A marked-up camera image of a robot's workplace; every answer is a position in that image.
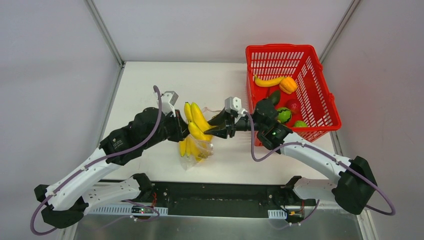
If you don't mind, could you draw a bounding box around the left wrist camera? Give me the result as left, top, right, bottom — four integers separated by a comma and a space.
160, 91, 179, 117

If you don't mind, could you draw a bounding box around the red toy apple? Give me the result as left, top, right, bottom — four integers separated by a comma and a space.
285, 99, 301, 115

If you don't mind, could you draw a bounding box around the clear zip top bag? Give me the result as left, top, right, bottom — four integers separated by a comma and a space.
178, 102, 214, 171

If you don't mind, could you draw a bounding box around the dark green avocado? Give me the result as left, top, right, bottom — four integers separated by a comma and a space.
267, 90, 281, 106

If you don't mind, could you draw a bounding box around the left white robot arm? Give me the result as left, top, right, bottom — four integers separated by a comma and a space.
34, 104, 231, 229

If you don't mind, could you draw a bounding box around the toy watermelon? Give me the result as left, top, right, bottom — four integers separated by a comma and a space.
277, 107, 292, 124

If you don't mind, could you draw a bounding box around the red plastic basket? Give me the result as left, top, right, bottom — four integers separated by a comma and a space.
245, 43, 342, 142

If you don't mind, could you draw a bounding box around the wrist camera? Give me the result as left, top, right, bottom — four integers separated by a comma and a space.
160, 91, 179, 117
224, 96, 246, 118

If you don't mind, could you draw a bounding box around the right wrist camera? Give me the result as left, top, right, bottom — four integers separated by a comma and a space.
224, 96, 246, 118

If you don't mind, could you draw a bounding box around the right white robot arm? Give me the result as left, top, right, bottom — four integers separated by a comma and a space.
204, 97, 378, 215

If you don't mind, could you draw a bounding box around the yellow banana bunch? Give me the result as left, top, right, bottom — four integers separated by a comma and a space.
184, 102, 213, 142
195, 140, 214, 159
178, 137, 202, 162

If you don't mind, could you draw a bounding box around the single yellow banana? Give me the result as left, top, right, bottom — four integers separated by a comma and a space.
253, 75, 286, 88

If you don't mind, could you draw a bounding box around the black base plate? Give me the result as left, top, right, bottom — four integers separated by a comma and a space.
134, 181, 316, 219

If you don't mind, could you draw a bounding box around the orange toy pepper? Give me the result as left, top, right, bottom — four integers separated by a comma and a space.
278, 76, 298, 95

